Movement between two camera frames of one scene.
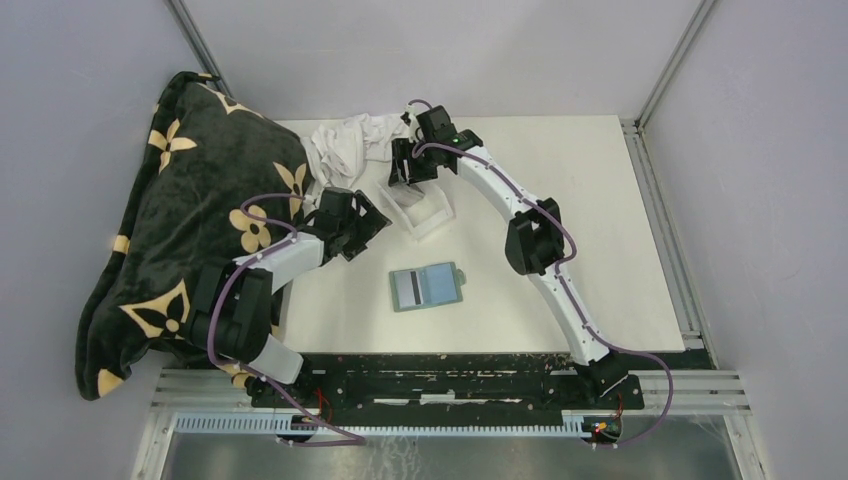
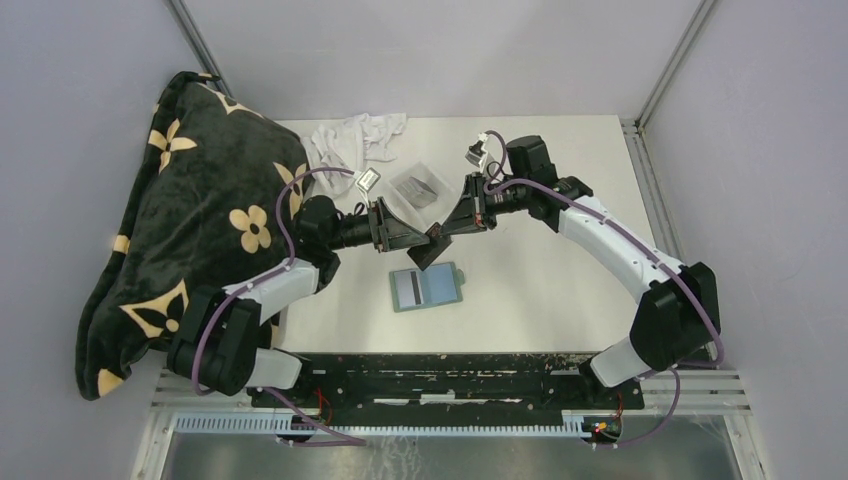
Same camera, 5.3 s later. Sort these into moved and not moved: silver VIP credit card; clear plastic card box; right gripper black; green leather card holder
Moved: right gripper black
Not moved: silver VIP credit card; green leather card holder; clear plastic card box
